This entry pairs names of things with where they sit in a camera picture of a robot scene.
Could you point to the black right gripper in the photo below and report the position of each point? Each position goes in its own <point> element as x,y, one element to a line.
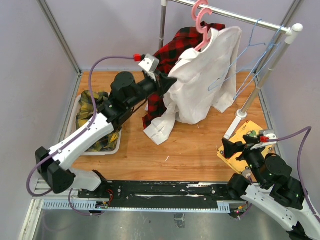
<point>230,147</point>

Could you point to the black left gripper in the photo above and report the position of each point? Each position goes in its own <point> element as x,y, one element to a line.
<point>163,83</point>

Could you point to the white shirt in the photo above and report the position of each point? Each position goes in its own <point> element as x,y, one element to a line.
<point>205,79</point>

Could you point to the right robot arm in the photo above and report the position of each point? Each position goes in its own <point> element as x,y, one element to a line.
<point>278,194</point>

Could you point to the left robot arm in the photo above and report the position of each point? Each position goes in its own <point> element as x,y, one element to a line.
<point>55,164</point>

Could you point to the red black plaid shirt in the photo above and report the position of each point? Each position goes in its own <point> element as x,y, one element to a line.
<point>168,55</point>

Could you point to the pink plastic hanger right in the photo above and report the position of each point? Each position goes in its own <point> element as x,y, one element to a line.
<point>203,30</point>

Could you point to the white plastic laundry basket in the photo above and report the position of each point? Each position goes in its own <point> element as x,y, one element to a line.
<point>82,111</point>

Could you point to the metal clothes rack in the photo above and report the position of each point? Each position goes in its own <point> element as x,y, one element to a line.
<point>291,34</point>

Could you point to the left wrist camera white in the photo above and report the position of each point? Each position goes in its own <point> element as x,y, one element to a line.
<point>149,65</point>

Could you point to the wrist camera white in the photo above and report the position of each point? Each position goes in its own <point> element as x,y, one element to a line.
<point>265,138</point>
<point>149,65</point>

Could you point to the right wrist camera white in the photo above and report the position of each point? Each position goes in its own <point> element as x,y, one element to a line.
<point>265,138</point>

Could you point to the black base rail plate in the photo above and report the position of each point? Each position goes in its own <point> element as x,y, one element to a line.
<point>162,195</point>

